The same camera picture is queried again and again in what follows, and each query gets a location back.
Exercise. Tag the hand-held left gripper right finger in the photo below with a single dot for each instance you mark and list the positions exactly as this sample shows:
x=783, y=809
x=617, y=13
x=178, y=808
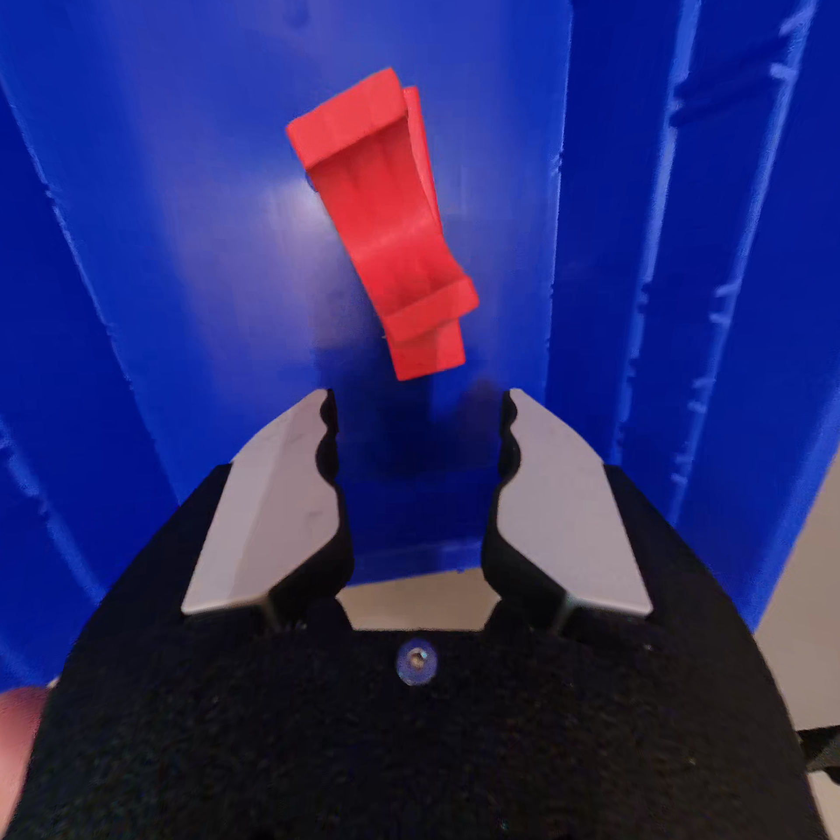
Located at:
x=564, y=512

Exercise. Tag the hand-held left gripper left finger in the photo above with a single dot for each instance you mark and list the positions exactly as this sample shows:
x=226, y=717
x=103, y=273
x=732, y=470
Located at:
x=262, y=512

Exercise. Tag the blue plastic bin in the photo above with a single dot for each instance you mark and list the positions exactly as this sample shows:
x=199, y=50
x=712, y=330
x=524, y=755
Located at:
x=197, y=262

